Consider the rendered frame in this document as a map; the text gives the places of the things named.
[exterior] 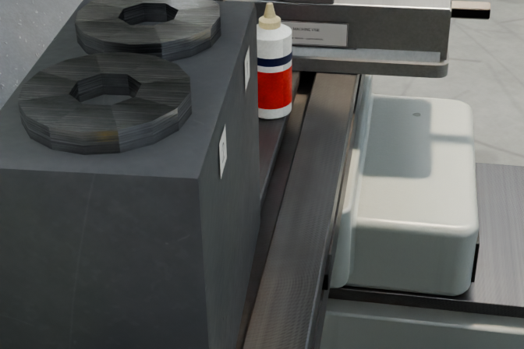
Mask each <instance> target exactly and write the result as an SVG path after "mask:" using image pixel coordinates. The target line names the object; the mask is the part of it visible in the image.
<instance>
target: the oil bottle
mask: <svg viewBox="0 0 524 349"><path fill-rule="evenodd" d="M257 79H258V118H263V119H278V118H283V117H285V116H286V115H287V114H289V113H290V112H291V110H292V30H291V28H290V27H288V26H286V25H284V24H281V18H280V17H279V16H276V15H275V11H274V6H273V3H271V2H268V3H267V4H266V8H265V11H264V15H263V16H262V17H260V18H259V24H257Z"/></svg>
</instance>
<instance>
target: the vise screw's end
mask: <svg viewBox="0 0 524 349"><path fill-rule="evenodd" d="M451 18H456V19H489V18H490V2H466V1H451Z"/></svg>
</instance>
